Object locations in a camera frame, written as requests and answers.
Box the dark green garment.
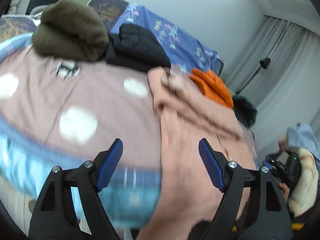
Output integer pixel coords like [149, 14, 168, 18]
[232, 94, 258, 128]

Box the black puffer jacket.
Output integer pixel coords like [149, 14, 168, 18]
[105, 23, 171, 73]

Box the olive brown fleece garment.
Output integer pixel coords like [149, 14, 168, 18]
[31, 0, 110, 62]

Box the black floor lamp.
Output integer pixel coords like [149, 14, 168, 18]
[236, 57, 271, 95]

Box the orange puffer jacket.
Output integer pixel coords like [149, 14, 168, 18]
[189, 68, 234, 109]

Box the blue tree-print sheet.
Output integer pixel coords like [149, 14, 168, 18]
[111, 3, 223, 75]

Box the grey curtain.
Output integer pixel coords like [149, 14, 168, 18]
[222, 16, 319, 156]

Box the pink quilted jacket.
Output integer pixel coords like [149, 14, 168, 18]
[135, 66, 258, 240]

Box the dark tree-print cushion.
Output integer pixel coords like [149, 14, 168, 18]
[88, 0, 129, 32]

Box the pink polka-dot bedspread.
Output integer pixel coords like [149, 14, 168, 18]
[1, 34, 178, 228]

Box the person's right hand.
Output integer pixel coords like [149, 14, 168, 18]
[278, 182, 290, 203]

